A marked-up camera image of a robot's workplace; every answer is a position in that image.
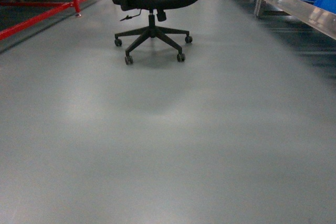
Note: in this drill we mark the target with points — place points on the stainless steel roller rack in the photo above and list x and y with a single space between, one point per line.
315 17

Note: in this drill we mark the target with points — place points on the red metal frame table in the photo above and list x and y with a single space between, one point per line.
55 8

